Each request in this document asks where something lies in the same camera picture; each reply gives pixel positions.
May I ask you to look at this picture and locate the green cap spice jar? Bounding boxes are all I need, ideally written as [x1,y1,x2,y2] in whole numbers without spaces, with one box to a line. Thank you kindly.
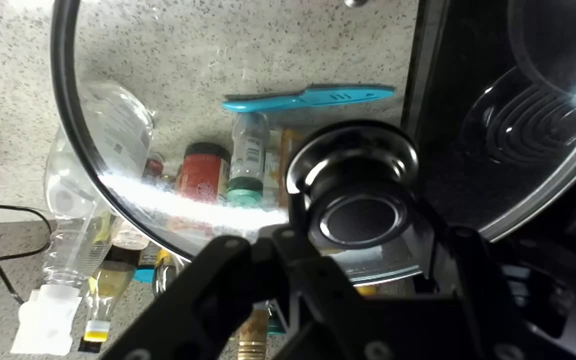
[227,112,268,205]

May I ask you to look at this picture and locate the black electric stove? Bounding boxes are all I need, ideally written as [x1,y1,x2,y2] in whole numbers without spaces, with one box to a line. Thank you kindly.
[402,0,576,242]

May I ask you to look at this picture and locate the red spice jar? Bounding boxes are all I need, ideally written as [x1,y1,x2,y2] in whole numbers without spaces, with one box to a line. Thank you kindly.
[177,141,231,202]

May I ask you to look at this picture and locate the glass lid with black knob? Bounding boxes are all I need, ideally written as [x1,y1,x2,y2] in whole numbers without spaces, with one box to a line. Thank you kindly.
[51,0,576,288]

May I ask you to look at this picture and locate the black power cable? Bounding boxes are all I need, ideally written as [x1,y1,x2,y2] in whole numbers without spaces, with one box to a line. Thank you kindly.
[0,202,57,305]

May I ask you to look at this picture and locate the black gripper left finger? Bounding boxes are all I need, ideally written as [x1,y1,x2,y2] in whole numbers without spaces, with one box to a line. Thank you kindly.
[103,226,317,360]

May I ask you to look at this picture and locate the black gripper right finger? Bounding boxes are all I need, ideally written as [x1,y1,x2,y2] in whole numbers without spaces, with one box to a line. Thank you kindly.
[421,202,531,360]

